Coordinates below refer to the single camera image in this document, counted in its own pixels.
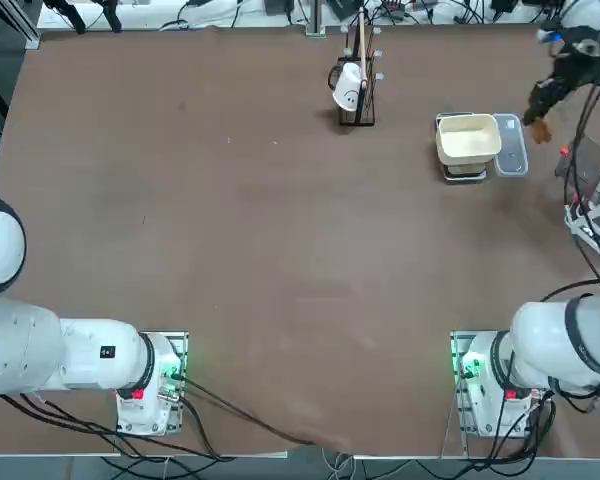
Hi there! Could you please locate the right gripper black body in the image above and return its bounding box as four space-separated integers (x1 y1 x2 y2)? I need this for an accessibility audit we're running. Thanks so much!
552 27 600 89

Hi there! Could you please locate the orange-brown dried food piece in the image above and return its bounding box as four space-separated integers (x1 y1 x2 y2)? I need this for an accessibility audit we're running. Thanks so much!
529 118 554 145

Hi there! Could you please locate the clear drawer with orange handle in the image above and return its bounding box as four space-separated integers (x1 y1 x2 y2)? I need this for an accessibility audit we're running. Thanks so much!
568 195 600 256
553 134 600 201

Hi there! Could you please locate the silver digital kitchen scale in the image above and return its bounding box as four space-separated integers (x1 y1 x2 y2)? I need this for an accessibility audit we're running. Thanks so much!
434 112 489 185

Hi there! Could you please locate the clear plastic container lid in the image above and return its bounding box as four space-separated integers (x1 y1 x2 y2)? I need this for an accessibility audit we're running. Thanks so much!
492 112 530 177

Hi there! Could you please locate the cream rectangular bowl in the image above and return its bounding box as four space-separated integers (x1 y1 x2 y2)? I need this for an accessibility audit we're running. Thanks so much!
435 113 504 165

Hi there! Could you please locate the white smiley mug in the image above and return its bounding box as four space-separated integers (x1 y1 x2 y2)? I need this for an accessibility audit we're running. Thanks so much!
328 62 367 112

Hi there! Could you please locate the aluminium frame rail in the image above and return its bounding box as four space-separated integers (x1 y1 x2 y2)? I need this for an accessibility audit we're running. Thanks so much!
0 0 42 51

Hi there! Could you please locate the black wire cup rack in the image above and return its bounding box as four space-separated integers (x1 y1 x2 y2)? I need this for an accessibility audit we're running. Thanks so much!
337 5 386 126

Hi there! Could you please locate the aluminium frame post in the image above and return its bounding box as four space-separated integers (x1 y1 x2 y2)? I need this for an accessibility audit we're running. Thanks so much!
304 0 327 37

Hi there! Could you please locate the black base cable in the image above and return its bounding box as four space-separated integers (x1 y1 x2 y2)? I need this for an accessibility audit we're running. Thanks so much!
179 374 326 449

